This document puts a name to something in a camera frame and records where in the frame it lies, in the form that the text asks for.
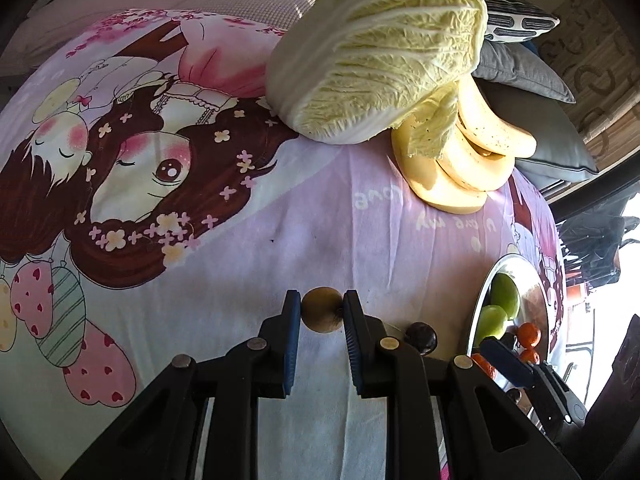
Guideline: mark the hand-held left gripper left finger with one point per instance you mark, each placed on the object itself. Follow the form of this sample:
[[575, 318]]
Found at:
[[292, 340]]

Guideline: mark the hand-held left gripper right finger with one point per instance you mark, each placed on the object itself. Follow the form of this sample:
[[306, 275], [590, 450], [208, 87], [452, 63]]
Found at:
[[352, 345]]

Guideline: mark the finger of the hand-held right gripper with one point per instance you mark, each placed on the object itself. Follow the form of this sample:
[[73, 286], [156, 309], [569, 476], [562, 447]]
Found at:
[[505, 360]]

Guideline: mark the orange tangerine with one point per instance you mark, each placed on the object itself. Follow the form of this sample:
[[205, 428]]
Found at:
[[529, 356], [484, 364], [530, 335]]

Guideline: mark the small green mango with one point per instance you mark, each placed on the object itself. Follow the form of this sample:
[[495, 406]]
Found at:
[[491, 322]]

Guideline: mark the brown longan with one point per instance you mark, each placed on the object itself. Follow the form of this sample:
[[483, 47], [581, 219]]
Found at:
[[322, 310]]

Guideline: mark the round metal plate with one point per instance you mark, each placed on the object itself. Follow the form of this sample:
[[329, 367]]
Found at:
[[532, 300]]

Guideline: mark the green jujube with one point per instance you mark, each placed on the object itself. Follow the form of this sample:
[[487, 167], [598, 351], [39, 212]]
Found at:
[[504, 292]]

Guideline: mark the dark cherry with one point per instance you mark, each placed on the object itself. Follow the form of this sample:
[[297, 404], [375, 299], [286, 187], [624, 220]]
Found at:
[[422, 337]]

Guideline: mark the dark scooter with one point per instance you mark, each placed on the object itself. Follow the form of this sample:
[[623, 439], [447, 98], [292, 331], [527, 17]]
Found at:
[[595, 245]]

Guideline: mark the yellow banana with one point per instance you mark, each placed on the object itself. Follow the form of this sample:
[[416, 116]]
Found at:
[[470, 165], [500, 132], [435, 185]]

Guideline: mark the grey piped pillow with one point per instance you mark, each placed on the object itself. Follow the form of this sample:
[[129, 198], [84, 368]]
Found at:
[[560, 150]]

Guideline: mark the napa cabbage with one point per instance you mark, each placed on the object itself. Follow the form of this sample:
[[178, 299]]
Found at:
[[375, 50]]

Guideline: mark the woven patterned screen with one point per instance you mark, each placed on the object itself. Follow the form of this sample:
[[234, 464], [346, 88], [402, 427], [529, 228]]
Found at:
[[600, 60]]

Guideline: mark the black white patterned pillow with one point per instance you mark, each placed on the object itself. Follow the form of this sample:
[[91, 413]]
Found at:
[[520, 20]]

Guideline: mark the pink quilted blanket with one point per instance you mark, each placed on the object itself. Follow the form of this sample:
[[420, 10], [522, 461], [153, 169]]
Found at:
[[225, 0]]

